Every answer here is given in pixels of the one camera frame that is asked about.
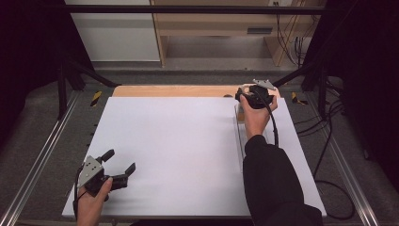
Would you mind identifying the black curtain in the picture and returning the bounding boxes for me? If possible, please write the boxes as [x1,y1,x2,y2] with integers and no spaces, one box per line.
[309,0,399,185]
[0,0,70,149]

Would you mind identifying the white table sheet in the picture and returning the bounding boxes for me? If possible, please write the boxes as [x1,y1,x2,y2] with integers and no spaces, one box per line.
[61,96,327,218]

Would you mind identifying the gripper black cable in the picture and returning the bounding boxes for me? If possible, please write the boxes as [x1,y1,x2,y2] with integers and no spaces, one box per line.
[254,92,280,148]
[72,165,87,220]

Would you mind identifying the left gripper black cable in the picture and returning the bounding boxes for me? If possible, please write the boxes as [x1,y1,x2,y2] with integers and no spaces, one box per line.
[72,165,87,220]

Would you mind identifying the white partition panel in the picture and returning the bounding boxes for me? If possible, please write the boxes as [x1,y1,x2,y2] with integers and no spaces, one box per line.
[64,0,161,62]

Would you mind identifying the light wooden desk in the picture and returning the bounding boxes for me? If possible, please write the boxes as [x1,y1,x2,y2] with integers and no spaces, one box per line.
[150,0,316,68]

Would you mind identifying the person's left hand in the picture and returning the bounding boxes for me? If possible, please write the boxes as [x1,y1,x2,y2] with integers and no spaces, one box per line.
[76,176,114,221]

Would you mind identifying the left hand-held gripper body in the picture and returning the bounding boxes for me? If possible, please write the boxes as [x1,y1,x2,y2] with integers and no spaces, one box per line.
[76,155,130,202]

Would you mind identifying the yellow clamp right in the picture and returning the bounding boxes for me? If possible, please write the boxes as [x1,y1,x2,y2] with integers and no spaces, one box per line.
[290,90,309,106]

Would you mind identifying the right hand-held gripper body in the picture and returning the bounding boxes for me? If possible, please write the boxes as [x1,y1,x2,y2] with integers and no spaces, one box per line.
[243,78,278,110]

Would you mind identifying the aluminium floor rail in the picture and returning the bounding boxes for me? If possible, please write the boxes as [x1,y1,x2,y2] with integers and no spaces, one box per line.
[305,93,381,226]
[0,89,82,226]

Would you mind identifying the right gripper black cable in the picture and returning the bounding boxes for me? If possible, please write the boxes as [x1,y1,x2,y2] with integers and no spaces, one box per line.
[254,92,280,148]

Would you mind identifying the black horizontal frame bar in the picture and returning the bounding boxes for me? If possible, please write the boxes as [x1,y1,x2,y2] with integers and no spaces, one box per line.
[40,4,327,14]

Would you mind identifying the yellow clamp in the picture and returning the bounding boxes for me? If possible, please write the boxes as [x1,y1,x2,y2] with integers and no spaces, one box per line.
[89,90,104,108]
[290,90,309,106]

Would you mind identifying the black desk cables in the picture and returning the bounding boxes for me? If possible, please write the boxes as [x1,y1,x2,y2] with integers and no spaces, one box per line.
[275,2,316,69]

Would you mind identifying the yellow clamp left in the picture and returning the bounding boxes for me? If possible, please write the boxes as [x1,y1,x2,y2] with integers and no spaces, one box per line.
[89,90,104,108]

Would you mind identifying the black floor cables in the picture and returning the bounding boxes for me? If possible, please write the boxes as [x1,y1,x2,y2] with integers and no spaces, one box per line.
[294,77,357,221]

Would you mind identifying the black frame strut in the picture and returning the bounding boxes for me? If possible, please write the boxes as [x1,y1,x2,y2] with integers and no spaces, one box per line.
[57,56,122,121]
[272,58,329,120]

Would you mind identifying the person's right hand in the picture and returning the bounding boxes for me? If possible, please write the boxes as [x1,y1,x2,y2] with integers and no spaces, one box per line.
[239,93,279,141]

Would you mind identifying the white power strip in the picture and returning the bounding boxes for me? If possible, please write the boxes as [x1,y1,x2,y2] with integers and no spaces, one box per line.
[272,0,295,8]

